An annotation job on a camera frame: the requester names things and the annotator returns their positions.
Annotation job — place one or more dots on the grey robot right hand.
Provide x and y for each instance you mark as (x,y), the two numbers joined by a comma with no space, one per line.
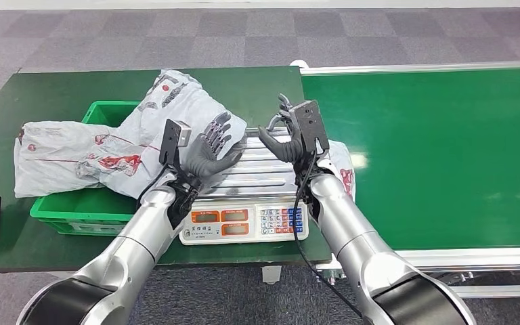
(287,148)

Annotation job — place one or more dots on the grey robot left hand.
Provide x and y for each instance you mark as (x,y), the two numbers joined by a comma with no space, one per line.
(206,154)

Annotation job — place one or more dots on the large grey mailer bag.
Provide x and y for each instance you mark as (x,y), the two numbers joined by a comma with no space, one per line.
(170,107)

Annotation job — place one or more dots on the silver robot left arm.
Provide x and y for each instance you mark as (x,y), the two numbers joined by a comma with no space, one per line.
(125,255)

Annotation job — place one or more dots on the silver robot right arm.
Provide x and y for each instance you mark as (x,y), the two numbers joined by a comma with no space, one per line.
(358,251)

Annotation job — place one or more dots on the steel scale tray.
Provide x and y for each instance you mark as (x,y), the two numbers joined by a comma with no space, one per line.
(255,175)

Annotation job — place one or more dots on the small crumpled grey mailer bag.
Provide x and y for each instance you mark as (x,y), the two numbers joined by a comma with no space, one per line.
(343,163)

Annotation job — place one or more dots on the dark green table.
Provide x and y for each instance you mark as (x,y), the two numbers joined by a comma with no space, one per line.
(251,94)

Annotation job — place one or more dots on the white electronic weighing scale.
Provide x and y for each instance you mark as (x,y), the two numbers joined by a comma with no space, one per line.
(242,222)

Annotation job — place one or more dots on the white table leg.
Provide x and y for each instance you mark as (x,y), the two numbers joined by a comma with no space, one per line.
(271,274)

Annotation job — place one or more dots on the green plastic crate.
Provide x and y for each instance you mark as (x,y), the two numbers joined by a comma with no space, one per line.
(80,211)

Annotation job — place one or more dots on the grey mailer bag, red stripe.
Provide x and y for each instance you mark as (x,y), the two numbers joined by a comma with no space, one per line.
(49,166)

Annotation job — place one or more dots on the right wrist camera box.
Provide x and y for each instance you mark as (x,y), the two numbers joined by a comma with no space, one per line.
(311,125)

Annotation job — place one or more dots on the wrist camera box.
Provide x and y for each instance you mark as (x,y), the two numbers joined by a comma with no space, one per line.
(172,139)
(311,125)

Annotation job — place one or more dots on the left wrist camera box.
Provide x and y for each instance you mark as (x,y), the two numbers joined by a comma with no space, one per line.
(172,139)

